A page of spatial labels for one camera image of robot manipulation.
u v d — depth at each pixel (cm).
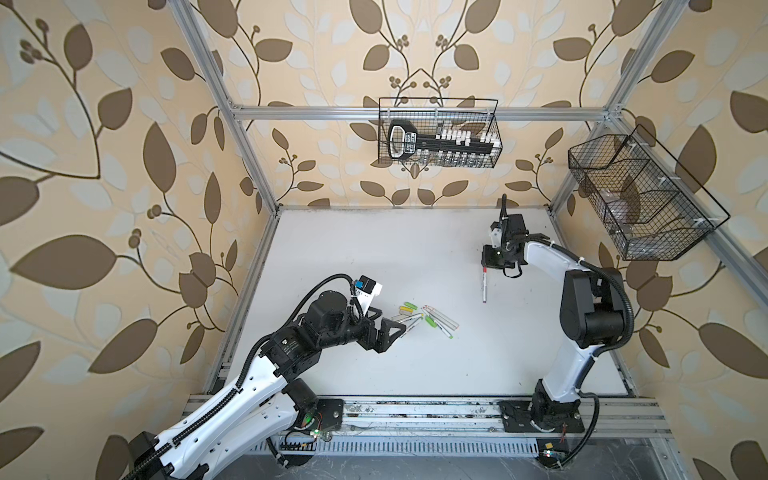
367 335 61
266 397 49
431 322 90
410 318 91
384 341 61
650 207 73
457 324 89
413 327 89
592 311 50
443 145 83
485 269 96
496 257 85
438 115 91
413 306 94
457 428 74
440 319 91
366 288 62
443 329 89
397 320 91
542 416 66
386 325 61
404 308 94
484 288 96
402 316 92
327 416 74
